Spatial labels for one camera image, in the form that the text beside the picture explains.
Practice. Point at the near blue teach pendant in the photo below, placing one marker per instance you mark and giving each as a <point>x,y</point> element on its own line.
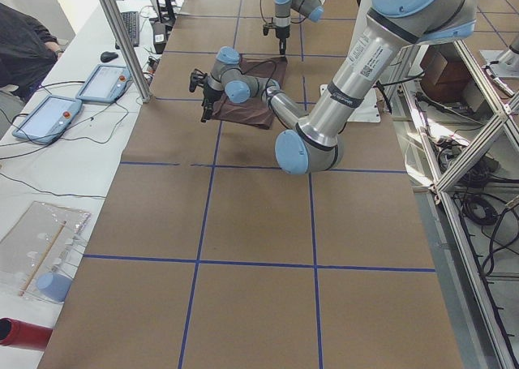
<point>49,120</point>

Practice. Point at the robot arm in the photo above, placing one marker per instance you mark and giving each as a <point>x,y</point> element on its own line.
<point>310,142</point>
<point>280,23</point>

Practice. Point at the dark brown t-shirt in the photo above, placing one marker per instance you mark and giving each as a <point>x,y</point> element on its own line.
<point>252,112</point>

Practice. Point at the clear plastic bag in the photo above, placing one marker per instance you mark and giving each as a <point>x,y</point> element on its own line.
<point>47,238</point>

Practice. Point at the black computer mouse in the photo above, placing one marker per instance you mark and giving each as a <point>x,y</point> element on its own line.
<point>108,56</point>

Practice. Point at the aluminium frame post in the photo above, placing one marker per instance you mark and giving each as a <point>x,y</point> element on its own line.
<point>113,16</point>

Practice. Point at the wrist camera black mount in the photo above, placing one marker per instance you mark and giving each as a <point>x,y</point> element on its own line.
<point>267,27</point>
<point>198,79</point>

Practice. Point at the black keyboard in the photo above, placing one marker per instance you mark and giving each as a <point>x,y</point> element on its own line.
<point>130,20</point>

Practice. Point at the light blue cup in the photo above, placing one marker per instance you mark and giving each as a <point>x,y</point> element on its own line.
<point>54,285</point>

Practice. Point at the seated person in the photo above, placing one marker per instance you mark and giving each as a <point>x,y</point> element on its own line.
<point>28,52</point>

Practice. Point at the far blue teach pendant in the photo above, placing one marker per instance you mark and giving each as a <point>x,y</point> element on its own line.
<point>105,84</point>

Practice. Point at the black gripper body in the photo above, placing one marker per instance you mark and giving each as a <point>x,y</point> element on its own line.
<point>280,32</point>
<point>210,92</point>

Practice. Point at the red cylinder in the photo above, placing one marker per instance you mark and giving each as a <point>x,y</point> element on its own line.
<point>23,335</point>

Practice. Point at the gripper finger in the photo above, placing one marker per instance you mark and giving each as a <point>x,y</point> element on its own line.
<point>282,46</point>
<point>207,112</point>

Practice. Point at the aluminium frame rack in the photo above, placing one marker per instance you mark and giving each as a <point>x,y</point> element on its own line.
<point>460,135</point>

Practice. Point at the blue teach pendant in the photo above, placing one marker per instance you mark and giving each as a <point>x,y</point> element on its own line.
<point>105,84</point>
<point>49,120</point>

